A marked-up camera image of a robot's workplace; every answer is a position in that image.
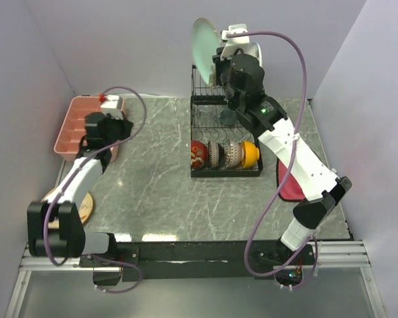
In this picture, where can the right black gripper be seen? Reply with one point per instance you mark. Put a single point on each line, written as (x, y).
(219, 65)

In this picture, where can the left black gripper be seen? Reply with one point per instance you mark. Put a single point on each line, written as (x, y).
(126, 124)

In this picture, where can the mint green flower plate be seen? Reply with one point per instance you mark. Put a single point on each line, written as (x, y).
(205, 42)

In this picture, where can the clear faceted drinking glass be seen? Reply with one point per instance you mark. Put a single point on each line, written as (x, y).
(204, 110)

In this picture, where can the white grey mug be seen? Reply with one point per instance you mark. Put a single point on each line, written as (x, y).
(226, 116)

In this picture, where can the beige bird plate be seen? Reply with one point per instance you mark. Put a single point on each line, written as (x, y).
(85, 212)

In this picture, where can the black wire dish rack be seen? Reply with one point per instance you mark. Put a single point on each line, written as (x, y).
(205, 128)

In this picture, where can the brown glazed bowl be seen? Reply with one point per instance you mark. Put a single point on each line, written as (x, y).
(216, 155)

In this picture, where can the patterned purple bowl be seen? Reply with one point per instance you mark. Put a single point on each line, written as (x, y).
(233, 153)

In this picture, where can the white bowl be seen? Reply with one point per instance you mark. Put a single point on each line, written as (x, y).
(198, 155)

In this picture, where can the orange bowl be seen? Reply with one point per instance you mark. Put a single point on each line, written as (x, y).
(251, 154)

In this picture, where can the watermelon pattern plate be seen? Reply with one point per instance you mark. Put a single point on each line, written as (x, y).
(254, 50)

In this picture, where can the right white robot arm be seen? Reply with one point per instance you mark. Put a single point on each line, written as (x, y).
(267, 121)

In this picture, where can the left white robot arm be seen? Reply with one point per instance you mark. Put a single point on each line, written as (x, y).
(63, 203)

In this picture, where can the pink compartment organizer tray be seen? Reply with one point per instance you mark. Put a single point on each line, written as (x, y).
(70, 141)

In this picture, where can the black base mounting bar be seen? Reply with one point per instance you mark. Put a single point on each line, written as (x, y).
(206, 259)

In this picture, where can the pink red cloth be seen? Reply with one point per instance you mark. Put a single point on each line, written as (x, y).
(291, 191)

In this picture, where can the aluminium rail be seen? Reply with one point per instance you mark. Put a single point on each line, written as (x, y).
(331, 254)

